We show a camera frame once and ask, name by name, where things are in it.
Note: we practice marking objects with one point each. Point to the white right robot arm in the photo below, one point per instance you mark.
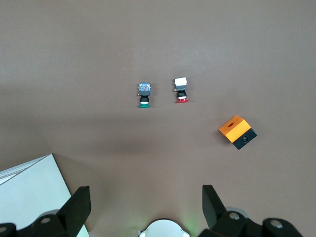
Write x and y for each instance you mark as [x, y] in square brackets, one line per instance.
[163, 229]

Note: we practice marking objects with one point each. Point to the orange and black button box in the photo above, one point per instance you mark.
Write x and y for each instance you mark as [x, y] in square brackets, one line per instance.
[237, 130]

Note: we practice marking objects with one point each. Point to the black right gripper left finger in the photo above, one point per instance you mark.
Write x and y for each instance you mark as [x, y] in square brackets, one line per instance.
[74, 209]

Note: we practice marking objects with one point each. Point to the white drawer cabinet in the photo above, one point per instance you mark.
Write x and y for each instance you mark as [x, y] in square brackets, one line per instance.
[29, 192]

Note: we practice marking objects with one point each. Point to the green push button switch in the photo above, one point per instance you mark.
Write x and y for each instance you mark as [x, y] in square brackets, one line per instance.
[144, 89]

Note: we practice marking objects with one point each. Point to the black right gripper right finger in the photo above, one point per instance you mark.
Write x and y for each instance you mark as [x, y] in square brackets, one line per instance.
[213, 209]

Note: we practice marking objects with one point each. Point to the red push button switch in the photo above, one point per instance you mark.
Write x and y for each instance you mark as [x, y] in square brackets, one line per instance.
[180, 85]

